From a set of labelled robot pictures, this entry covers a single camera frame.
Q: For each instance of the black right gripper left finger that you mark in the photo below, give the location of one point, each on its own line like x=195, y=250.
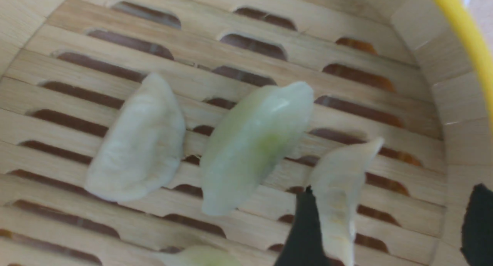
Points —
x=304, y=246

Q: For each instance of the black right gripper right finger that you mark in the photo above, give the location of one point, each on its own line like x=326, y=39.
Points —
x=477, y=229

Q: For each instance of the cream white dumpling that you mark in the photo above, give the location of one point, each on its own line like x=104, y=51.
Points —
x=336, y=182

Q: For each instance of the green tinted dumpling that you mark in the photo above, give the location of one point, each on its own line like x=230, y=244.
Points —
x=201, y=255

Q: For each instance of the pale green dumpling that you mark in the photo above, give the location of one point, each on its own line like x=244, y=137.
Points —
x=249, y=142

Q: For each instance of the bamboo steamer tray yellow rim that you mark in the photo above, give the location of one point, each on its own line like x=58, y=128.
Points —
x=418, y=72

